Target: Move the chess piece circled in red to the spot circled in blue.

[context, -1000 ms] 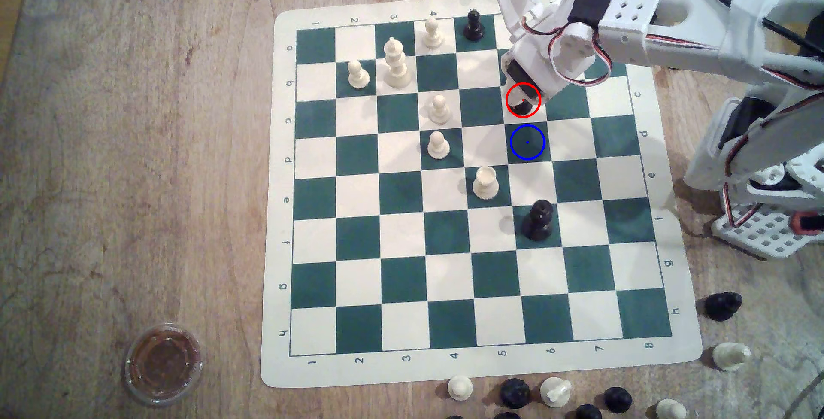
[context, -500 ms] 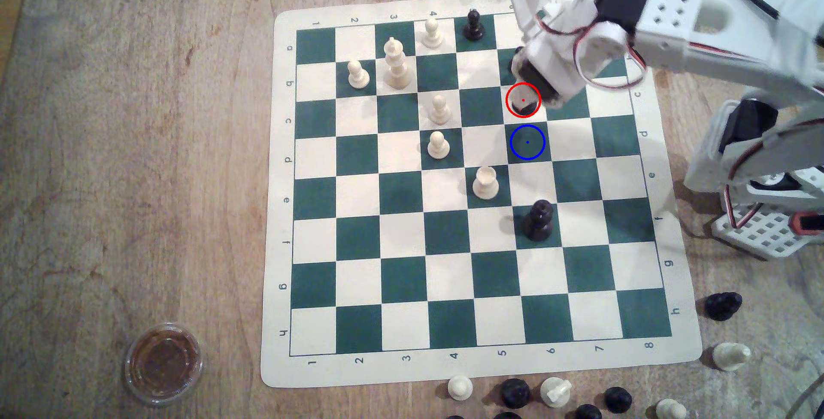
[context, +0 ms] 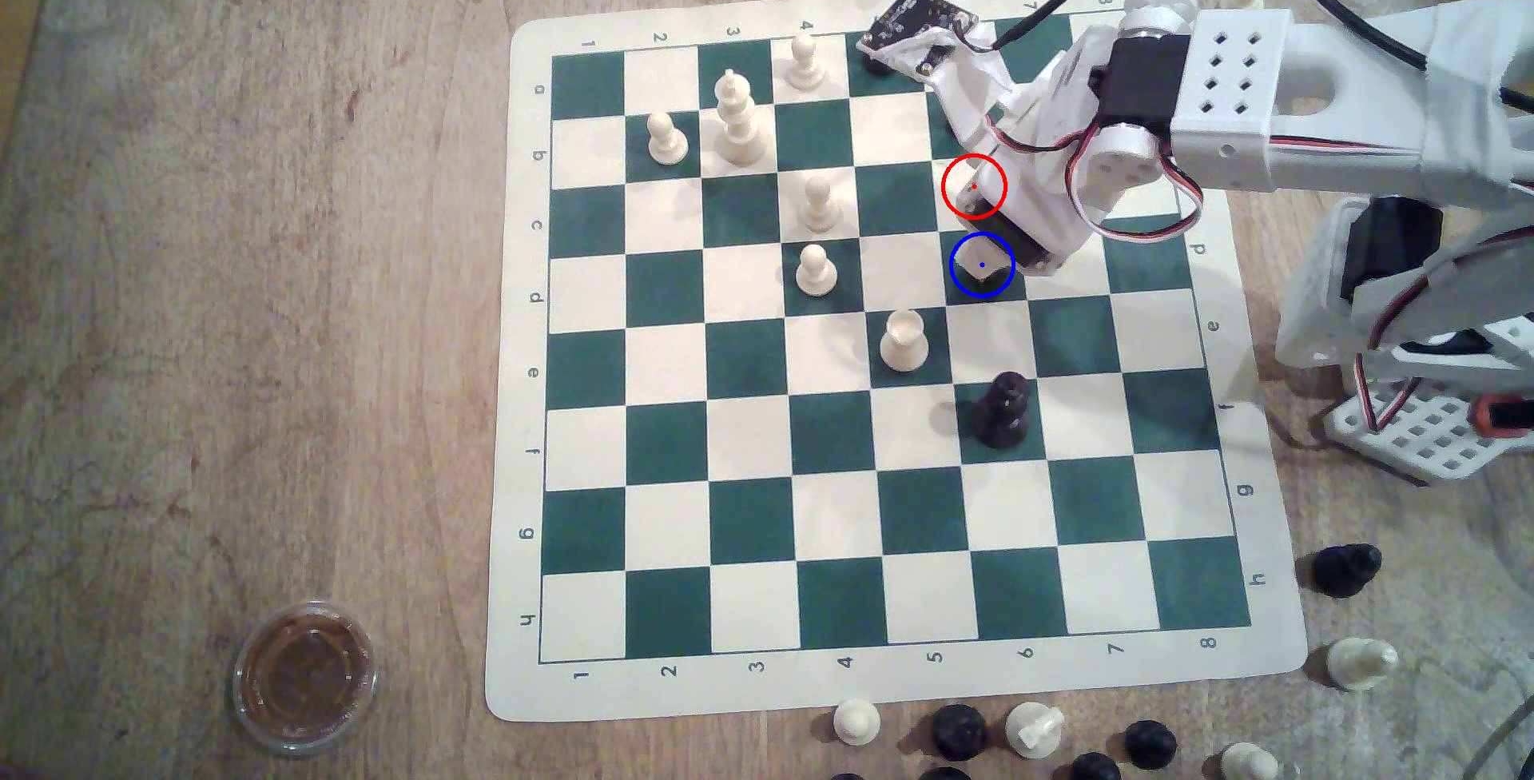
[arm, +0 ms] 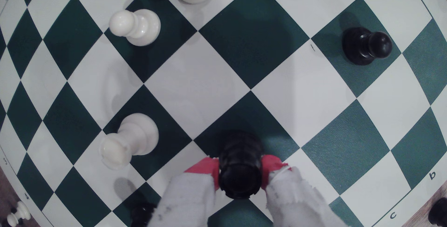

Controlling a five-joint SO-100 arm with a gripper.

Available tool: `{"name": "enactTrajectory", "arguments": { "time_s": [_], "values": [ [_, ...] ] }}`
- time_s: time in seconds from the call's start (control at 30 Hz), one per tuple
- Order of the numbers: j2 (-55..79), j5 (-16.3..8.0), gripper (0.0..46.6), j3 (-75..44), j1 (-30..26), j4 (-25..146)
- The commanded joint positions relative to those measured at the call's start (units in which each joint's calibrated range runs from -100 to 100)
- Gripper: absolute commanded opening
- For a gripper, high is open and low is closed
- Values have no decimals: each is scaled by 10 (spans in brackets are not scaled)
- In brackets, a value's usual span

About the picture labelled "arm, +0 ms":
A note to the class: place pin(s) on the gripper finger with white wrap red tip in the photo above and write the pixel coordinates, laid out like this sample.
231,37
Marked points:
293,199
185,199

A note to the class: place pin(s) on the black chess rook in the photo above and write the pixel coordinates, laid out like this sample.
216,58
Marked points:
241,164

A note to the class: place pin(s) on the black chess piece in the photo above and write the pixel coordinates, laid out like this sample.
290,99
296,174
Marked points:
142,214
439,213

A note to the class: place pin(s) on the white chess rook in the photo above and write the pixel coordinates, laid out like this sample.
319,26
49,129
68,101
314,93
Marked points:
132,138

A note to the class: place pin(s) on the small white chess pawn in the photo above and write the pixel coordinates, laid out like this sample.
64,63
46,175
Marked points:
19,214

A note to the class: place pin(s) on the black chess pawn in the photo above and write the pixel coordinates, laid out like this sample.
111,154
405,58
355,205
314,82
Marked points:
363,45

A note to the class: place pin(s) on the green and white chessboard mat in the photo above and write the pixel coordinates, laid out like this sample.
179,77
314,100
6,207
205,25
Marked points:
195,87

